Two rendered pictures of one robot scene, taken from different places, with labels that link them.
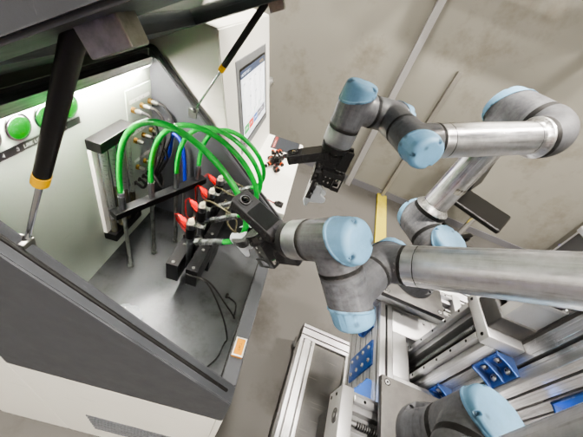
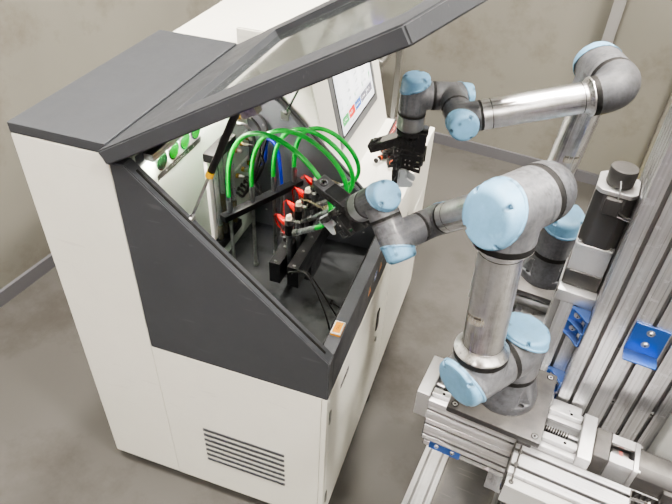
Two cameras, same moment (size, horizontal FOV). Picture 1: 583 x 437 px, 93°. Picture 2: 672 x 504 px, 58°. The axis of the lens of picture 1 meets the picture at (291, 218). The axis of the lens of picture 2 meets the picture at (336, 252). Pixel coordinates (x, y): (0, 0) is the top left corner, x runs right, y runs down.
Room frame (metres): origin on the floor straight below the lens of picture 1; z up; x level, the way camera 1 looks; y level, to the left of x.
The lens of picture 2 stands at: (-0.77, -0.43, 2.23)
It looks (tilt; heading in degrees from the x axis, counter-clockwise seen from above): 40 degrees down; 22
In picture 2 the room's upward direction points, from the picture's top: 3 degrees clockwise
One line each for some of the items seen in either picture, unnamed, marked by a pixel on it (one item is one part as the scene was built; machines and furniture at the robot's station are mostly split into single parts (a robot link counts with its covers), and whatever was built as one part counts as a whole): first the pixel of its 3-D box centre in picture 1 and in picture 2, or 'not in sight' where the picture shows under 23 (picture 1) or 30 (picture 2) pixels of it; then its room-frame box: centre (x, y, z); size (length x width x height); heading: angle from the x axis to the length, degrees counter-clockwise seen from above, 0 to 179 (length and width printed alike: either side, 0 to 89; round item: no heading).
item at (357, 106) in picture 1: (354, 107); (415, 94); (0.69, -0.04, 1.54); 0.09 x 0.08 x 0.11; 115
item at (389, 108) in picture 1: (391, 119); (453, 99); (0.71, -0.14, 1.54); 0.11 x 0.11 x 0.08; 25
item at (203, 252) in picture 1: (201, 244); (302, 251); (0.66, 0.27, 0.91); 0.34 x 0.10 x 0.15; 5
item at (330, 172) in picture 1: (330, 165); (409, 148); (0.69, -0.04, 1.38); 0.09 x 0.08 x 0.12; 95
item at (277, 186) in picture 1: (274, 168); (390, 163); (1.25, 0.18, 0.96); 0.70 x 0.22 x 0.03; 5
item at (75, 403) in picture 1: (175, 335); (283, 371); (0.53, 0.29, 0.39); 0.70 x 0.58 x 0.79; 5
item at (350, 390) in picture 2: not in sight; (354, 384); (0.56, 0.01, 0.44); 0.65 x 0.02 x 0.68; 5
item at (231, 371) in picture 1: (252, 296); (358, 299); (0.56, 0.02, 0.87); 0.62 x 0.04 x 0.16; 5
